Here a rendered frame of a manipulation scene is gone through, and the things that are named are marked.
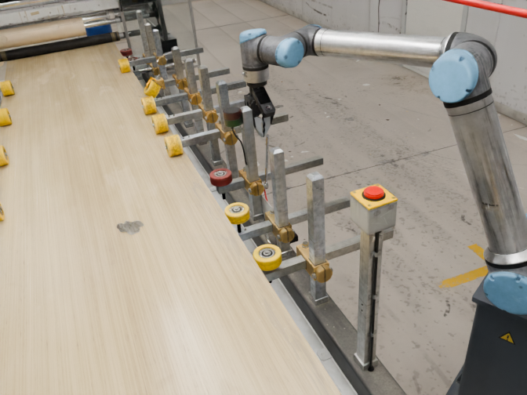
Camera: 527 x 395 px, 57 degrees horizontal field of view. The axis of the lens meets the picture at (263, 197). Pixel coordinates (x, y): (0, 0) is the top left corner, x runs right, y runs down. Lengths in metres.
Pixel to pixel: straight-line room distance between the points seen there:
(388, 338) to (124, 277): 1.36
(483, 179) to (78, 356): 1.08
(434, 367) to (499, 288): 0.87
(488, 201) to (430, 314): 1.19
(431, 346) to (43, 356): 1.65
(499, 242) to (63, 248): 1.25
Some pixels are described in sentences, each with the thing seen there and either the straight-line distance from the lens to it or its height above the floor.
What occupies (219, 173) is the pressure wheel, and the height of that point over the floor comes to 0.91.
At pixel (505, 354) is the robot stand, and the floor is 0.40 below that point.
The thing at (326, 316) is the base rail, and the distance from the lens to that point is 1.46.
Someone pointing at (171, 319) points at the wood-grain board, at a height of 0.90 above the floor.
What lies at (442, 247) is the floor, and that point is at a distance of 2.89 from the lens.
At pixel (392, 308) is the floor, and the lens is 2.49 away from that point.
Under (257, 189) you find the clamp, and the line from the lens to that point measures 1.75.
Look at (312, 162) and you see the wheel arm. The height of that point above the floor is 0.85.
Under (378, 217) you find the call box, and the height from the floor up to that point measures 1.19.
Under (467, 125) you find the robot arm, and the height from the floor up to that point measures 1.23.
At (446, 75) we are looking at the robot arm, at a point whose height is 1.35.
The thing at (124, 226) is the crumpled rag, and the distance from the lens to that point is 1.59.
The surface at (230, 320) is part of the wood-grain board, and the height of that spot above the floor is 0.90.
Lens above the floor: 1.76
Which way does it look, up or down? 32 degrees down
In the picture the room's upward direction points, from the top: 6 degrees counter-clockwise
